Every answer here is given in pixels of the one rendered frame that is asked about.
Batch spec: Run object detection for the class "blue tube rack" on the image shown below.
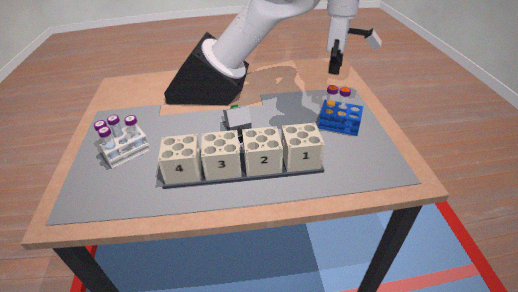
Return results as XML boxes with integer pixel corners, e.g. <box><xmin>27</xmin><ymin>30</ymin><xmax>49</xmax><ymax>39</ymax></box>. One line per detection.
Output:
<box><xmin>318</xmin><ymin>100</ymin><xmax>363</xmax><ymax>136</ymax></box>

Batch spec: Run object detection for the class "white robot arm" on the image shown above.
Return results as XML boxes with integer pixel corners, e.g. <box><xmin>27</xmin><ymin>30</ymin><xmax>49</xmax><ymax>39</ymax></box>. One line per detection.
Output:
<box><xmin>202</xmin><ymin>0</ymin><xmax>382</xmax><ymax>79</ymax></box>

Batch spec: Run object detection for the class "white tube rack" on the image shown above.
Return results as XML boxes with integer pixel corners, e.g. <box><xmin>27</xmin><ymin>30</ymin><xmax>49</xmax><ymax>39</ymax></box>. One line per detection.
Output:
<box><xmin>97</xmin><ymin>127</ymin><xmax>151</xmax><ymax>169</ymax></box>

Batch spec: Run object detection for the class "beige bucket adapter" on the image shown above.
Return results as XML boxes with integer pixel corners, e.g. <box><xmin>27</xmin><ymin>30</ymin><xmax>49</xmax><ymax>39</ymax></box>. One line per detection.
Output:
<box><xmin>158</xmin><ymin>134</ymin><xmax>201</xmax><ymax>185</ymax></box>
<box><xmin>242</xmin><ymin>126</ymin><xmax>283</xmax><ymax>177</ymax></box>
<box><xmin>201</xmin><ymin>130</ymin><xmax>242</xmax><ymax>181</ymax></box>
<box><xmin>281</xmin><ymin>123</ymin><xmax>325</xmax><ymax>172</ymax></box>

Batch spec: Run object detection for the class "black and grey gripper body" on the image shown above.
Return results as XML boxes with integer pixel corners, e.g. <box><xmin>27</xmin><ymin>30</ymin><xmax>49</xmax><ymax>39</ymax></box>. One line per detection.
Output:
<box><xmin>326</xmin><ymin>13</ymin><xmax>356</xmax><ymax>54</ymax></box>

